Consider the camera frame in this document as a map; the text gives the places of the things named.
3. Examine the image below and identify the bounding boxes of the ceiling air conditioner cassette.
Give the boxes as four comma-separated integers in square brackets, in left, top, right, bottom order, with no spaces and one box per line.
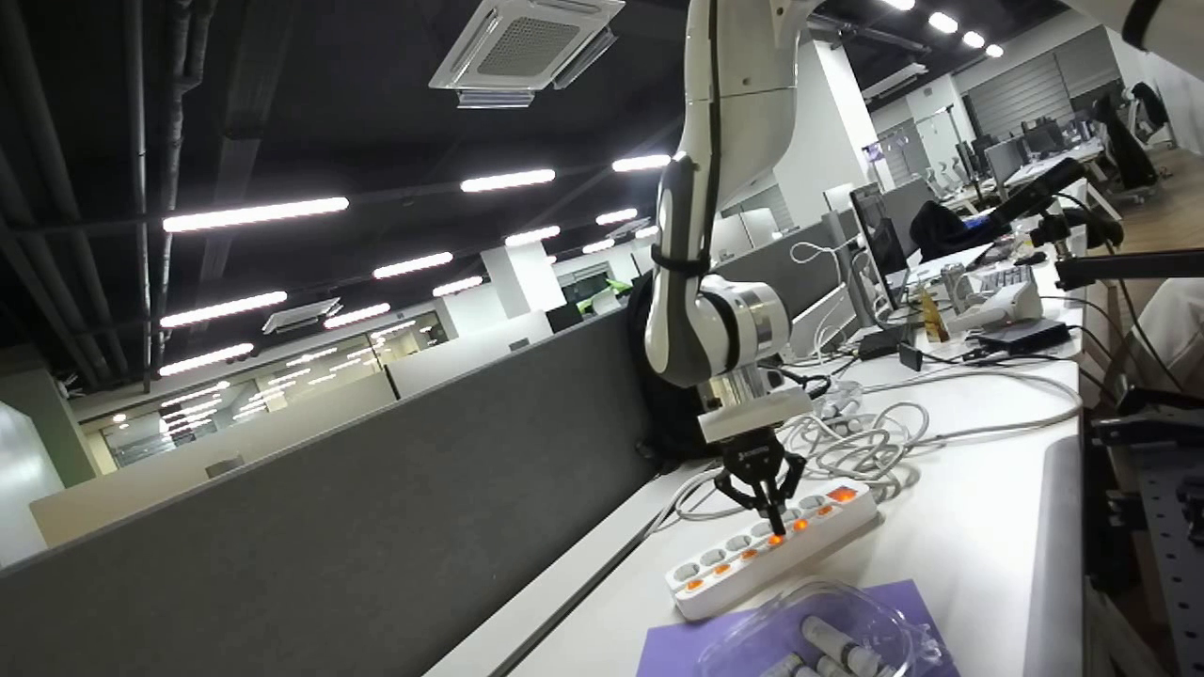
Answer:
[425,0,627,114]

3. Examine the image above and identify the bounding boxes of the seated person in black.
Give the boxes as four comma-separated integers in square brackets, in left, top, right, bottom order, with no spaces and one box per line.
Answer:
[1093,82,1165,195]

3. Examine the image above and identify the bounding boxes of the gray desk partition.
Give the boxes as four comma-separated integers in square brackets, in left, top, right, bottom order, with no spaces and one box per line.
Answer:
[0,229,847,677]

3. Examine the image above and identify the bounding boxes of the tangled white cables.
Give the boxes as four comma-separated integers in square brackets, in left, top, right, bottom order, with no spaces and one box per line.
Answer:
[669,362,1087,524]

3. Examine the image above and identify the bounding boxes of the clear plastic container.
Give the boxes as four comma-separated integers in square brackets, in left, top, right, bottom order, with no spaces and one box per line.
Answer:
[748,574,929,677]

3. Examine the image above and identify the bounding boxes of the black computer monitor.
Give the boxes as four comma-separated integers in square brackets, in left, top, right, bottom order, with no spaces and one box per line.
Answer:
[847,180,915,316]

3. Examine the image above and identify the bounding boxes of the purple mat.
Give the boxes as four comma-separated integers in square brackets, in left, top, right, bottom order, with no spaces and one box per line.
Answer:
[632,574,964,677]

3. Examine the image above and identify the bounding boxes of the white multi-socket power strip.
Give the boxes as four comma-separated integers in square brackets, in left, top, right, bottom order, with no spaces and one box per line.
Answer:
[662,477,884,629]

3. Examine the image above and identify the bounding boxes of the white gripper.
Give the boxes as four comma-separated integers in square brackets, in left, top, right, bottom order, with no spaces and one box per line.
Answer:
[691,372,817,536]

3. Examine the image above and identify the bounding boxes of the small amber bottle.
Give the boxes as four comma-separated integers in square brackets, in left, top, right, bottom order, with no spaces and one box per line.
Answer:
[918,277,943,342]

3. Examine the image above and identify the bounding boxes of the black perforated board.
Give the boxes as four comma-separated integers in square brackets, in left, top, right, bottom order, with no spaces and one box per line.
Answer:
[1087,408,1204,677]

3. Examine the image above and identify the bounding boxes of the fluorescent ceiling light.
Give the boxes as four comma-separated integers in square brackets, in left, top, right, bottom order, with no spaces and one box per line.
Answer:
[159,285,294,334]
[370,249,459,282]
[500,222,565,252]
[159,338,258,379]
[321,298,393,329]
[161,193,353,238]
[459,166,559,198]
[608,149,673,178]

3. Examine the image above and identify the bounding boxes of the white square column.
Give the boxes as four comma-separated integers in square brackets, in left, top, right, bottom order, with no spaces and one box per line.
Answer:
[755,33,884,238]

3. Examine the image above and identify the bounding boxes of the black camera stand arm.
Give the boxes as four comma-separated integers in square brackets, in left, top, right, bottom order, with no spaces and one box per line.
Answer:
[989,155,1204,294]

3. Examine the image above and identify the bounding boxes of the silver cylindrical device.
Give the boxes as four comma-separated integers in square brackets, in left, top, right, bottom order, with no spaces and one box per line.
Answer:
[938,258,1046,334]

